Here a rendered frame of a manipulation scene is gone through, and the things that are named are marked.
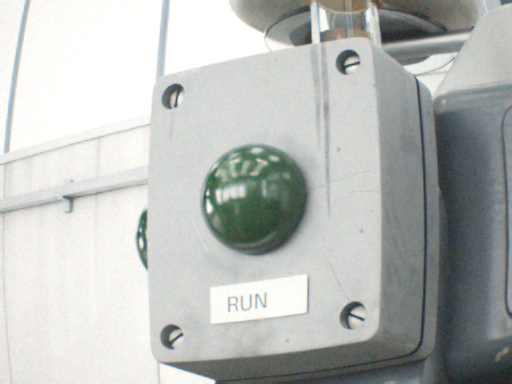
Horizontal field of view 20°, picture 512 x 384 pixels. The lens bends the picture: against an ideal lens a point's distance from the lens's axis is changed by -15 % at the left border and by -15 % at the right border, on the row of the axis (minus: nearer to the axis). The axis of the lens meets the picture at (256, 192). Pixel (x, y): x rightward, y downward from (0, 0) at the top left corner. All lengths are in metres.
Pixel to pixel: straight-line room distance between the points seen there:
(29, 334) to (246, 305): 6.91
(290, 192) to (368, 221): 0.02
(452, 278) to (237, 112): 0.08
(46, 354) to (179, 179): 6.80
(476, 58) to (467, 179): 0.17
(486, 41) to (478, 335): 0.20
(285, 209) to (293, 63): 0.05
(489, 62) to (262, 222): 0.22
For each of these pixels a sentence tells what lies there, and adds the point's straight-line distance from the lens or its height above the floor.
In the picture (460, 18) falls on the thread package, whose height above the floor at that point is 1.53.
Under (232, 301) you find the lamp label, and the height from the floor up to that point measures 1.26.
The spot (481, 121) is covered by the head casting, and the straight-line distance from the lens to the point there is 0.49.
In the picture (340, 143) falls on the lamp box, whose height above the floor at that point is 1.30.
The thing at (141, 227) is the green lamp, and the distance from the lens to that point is 0.49.
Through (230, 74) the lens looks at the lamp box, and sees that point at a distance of 0.47.
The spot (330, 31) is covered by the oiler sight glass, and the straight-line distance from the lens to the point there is 0.55.
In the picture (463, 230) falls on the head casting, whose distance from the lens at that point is 0.48.
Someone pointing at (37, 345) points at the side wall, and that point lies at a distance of 7.31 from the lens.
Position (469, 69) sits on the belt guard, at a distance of 0.67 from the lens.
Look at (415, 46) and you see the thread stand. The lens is 0.90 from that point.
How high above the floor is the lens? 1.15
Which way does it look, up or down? 17 degrees up
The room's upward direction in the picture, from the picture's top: straight up
